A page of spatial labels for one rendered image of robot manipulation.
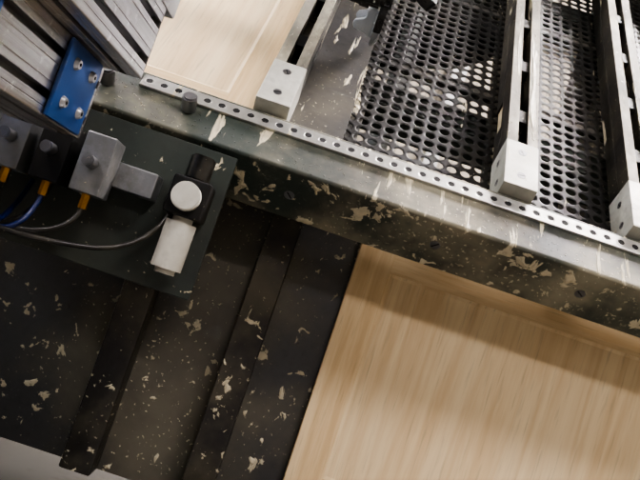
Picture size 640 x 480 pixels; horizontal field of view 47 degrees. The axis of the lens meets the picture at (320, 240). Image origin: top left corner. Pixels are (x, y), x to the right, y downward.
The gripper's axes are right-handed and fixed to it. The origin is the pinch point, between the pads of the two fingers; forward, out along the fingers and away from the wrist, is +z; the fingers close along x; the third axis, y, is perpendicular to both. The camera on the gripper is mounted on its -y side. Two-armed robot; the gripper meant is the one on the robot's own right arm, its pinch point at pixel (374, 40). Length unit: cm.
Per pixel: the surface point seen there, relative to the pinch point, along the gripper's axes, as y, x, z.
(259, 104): 15.1, 37.7, -3.5
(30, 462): 49, 61, 113
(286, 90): 11.7, 33.6, -4.9
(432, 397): -33, 56, 36
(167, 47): 36.2, 24.9, 0.7
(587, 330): -57, 39, 21
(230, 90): 21.8, 31.4, 0.5
